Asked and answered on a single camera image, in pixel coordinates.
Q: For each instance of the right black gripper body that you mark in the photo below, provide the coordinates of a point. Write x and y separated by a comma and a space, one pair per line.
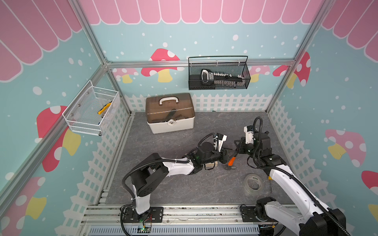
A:
244, 148

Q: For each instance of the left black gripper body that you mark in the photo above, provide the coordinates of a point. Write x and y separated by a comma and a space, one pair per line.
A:
221, 157

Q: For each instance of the orange black claw hammer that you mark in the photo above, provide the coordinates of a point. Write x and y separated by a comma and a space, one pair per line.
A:
230, 158

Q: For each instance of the wooden block with nails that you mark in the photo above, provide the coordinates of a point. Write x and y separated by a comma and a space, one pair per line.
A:
210, 166

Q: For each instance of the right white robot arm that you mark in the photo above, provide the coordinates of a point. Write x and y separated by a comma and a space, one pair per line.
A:
315, 218

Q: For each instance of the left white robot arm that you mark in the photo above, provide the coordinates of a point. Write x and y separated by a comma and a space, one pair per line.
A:
145, 177

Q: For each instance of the clear tape roll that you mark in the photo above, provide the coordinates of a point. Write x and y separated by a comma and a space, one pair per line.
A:
253, 184

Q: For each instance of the brown lid white toolbox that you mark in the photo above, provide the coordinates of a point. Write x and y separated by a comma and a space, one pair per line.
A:
169, 113

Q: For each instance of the socket wrench set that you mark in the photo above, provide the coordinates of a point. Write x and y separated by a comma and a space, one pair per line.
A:
215, 79

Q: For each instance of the yellow utility knife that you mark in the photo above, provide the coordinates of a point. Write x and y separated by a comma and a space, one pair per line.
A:
104, 108

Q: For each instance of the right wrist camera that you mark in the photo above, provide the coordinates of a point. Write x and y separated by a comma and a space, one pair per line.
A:
249, 134

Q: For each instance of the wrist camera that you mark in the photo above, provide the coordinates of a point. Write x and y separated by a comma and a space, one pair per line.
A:
249, 134
219, 140

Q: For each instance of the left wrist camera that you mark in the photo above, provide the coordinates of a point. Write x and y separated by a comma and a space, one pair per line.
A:
219, 140

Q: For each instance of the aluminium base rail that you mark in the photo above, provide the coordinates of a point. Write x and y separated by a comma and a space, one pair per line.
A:
180, 220

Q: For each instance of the black wire mesh basket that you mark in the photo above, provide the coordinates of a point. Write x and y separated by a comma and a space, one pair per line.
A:
218, 72

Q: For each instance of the white wire mesh basket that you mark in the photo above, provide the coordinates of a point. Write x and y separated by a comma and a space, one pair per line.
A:
81, 115

